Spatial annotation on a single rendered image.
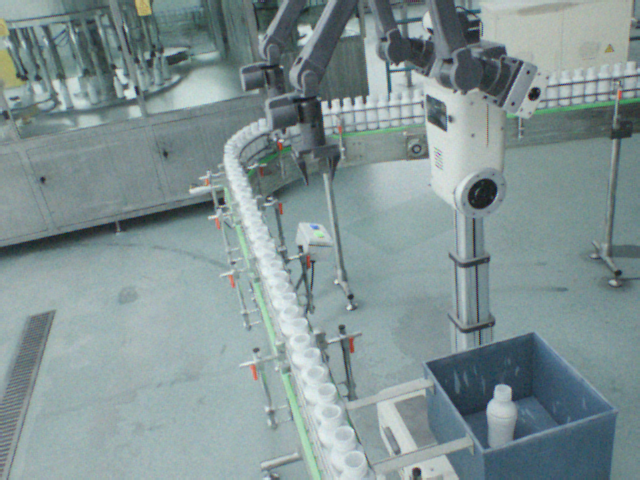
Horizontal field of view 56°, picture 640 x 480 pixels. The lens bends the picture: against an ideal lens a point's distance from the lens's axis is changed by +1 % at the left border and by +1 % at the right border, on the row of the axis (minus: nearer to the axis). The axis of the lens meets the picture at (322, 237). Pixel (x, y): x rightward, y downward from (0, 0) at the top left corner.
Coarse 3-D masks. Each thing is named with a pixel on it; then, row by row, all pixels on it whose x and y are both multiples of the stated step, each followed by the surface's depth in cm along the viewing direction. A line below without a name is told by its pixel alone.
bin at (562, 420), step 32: (480, 352) 152; (512, 352) 155; (544, 352) 151; (416, 384) 145; (448, 384) 154; (480, 384) 156; (512, 384) 159; (544, 384) 155; (576, 384) 140; (448, 416) 139; (480, 416) 159; (544, 416) 156; (576, 416) 143; (608, 416) 127; (448, 448) 126; (480, 448) 123; (512, 448) 124; (544, 448) 126; (576, 448) 129; (608, 448) 131
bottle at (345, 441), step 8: (336, 432) 103; (344, 432) 104; (352, 432) 103; (336, 440) 102; (344, 440) 105; (352, 440) 102; (336, 448) 103; (344, 448) 102; (352, 448) 102; (360, 448) 104; (336, 456) 103; (344, 456) 102; (336, 464) 103; (336, 472) 104
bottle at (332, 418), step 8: (328, 408) 109; (336, 408) 109; (328, 416) 110; (336, 416) 106; (328, 424) 107; (336, 424) 107; (344, 424) 109; (320, 432) 109; (328, 432) 107; (320, 440) 109; (328, 440) 107; (328, 448) 108; (328, 456) 109; (328, 464) 110
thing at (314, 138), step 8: (304, 128) 137; (312, 128) 137; (320, 128) 138; (304, 136) 138; (312, 136) 138; (320, 136) 138; (296, 144) 143; (304, 144) 140; (312, 144) 138; (320, 144) 139; (328, 144) 139; (336, 144) 139; (296, 152) 138; (304, 152) 139
